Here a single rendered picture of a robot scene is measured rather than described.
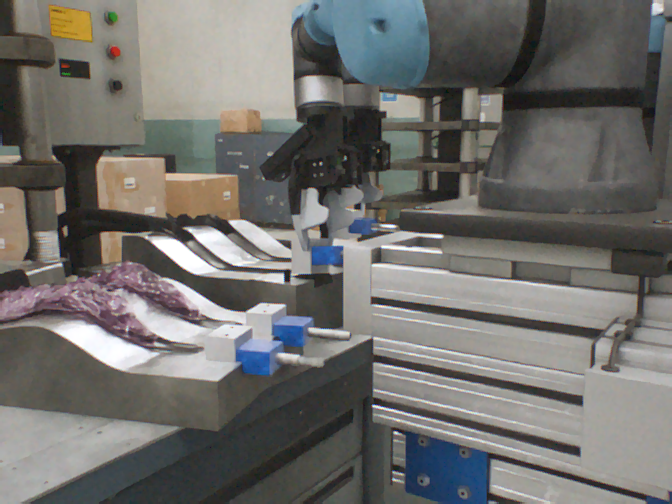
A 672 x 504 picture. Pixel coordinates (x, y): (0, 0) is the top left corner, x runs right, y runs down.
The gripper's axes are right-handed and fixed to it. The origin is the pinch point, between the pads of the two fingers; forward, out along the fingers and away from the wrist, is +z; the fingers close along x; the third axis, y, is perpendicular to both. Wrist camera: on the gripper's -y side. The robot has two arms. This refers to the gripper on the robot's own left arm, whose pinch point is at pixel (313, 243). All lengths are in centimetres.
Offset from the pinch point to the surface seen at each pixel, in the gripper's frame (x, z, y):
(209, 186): 333, -71, -348
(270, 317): -18.7, 9.9, 6.6
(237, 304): -6.3, 9.0, -10.2
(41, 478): -48, 22, 5
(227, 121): 527, -180, -504
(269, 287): -6.7, 6.5, -3.4
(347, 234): 26.0, -2.6, -10.7
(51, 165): 2, -20, -68
